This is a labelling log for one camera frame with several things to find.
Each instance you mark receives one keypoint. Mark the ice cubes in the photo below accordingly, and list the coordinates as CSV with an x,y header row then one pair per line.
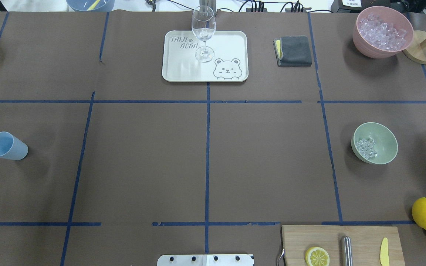
x,y
366,148

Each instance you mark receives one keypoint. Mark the green bowl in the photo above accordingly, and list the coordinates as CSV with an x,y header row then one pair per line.
x,y
386,142

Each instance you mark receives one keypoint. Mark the light blue plastic cup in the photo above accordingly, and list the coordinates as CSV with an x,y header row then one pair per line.
x,y
11,147

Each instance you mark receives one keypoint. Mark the blue bowl with fork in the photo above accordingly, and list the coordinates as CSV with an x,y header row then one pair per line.
x,y
82,5

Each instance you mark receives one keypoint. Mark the pink bowl of ice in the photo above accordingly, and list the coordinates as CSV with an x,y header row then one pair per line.
x,y
381,32

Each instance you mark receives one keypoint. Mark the cream bear tray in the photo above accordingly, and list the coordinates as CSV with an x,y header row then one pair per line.
x,y
229,63

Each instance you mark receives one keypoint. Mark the clear wine glass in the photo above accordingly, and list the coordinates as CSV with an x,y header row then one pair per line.
x,y
203,27

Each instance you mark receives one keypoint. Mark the grey yellow folded cloth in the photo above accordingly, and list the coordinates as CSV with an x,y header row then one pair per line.
x,y
293,51

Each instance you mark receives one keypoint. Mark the lemon half slice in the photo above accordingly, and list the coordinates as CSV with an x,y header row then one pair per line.
x,y
317,256

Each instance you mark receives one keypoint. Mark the steel muddler black cap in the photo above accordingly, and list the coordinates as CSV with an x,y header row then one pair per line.
x,y
347,256

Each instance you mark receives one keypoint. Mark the yellow plastic fork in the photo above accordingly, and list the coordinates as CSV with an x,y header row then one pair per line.
x,y
93,5

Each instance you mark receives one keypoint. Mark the wooden cutting board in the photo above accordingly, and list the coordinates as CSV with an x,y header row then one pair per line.
x,y
365,243

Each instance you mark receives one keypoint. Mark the yellow plastic knife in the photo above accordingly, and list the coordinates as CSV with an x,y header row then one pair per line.
x,y
384,252

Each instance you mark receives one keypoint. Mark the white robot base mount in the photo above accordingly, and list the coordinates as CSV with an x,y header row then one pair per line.
x,y
206,260

